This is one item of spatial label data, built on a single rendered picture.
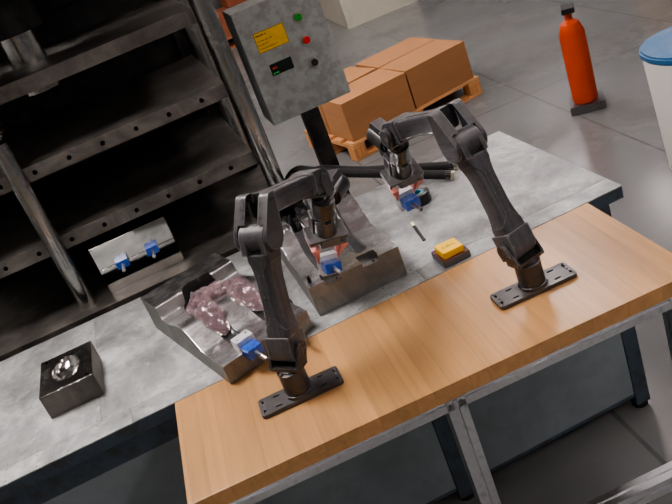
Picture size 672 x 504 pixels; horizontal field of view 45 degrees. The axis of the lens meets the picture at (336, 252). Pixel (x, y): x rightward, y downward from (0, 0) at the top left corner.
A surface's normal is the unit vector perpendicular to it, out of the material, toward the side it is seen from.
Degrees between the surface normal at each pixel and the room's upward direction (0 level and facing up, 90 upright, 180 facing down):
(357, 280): 90
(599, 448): 0
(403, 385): 0
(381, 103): 90
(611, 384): 90
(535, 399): 90
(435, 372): 0
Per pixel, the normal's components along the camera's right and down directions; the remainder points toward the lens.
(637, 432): -0.33, -0.84
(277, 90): 0.29, 0.34
